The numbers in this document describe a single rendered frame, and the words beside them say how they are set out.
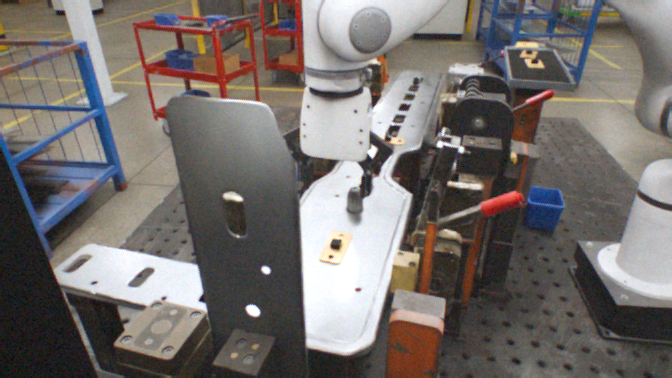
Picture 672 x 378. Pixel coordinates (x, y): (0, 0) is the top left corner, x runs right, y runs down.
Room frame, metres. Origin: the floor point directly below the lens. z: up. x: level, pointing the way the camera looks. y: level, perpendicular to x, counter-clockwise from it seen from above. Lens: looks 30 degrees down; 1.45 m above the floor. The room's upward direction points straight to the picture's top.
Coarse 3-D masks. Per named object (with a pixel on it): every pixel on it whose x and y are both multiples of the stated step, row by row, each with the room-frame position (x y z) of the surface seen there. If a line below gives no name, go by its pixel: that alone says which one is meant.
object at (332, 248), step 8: (336, 232) 0.63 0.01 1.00; (344, 232) 0.63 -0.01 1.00; (328, 240) 0.60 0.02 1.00; (344, 240) 0.60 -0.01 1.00; (328, 248) 0.58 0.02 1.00; (336, 248) 0.58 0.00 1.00; (344, 248) 0.58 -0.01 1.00; (320, 256) 0.56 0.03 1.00; (328, 256) 0.56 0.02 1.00; (336, 256) 0.56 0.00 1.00
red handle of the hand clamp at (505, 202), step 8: (512, 192) 0.52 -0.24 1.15; (488, 200) 0.53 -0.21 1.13; (496, 200) 0.52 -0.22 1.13; (504, 200) 0.51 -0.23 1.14; (512, 200) 0.51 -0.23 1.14; (520, 200) 0.51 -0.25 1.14; (472, 208) 0.53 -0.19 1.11; (480, 208) 0.52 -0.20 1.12; (488, 208) 0.52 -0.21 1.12; (496, 208) 0.51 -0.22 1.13; (504, 208) 0.51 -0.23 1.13; (512, 208) 0.51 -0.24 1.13; (448, 216) 0.54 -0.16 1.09; (456, 216) 0.53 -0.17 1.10; (464, 216) 0.53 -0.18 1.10; (472, 216) 0.52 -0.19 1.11; (480, 216) 0.52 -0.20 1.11; (488, 216) 0.52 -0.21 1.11; (440, 224) 0.54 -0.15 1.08; (448, 224) 0.53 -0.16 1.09; (456, 224) 0.53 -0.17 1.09
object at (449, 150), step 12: (432, 144) 0.55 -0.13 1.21; (444, 144) 0.53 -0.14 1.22; (456, 144) 0.53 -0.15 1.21; (444, 156) 0.53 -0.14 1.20; (456, 156) 0.53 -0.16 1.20; (468, 156) 0.53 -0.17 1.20; (444, 168) 0.53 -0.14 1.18; (432, 180) 0.53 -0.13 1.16; (444, 180) 0.53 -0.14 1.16; (420, 216) 0.53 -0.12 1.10; (420, 228) 0.53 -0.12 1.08
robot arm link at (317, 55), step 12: (312, 0) 0.55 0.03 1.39; (324, 0) 0.53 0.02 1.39; (312, 12) 0.55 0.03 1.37; (312, 24) 0.55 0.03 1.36; (312, 36) 0.55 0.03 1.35; (312, 48) 0.56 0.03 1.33; (324, 48) 0.54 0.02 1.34; (312, 60) 0.56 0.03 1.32; (324, 60) 0.55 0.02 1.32; (336, 60) 0.55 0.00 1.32
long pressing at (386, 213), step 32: (384, 96) 1.41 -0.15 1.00; (416, 96) 1.40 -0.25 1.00; (384, 128) 1.12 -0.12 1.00; (416, 128) 1.12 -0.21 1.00; (320, 192) 0.77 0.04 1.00; (384, 192) 0.77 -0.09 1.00; (320, 224) 0.66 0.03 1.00; (352, 224) 0.66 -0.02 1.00; (384, 224) 0.66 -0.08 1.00; (352, 256) 0.56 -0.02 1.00; (384, 256) 0.56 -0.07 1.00; (320, 288) 0.49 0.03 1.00; (352, 288) 0.49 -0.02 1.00; (384, 288) 0.49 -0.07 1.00; (320, 320) 0.43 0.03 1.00; (352, 320) 0.43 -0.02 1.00; (320, 352) 0.38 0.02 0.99; (352, 352) 0.38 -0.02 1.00
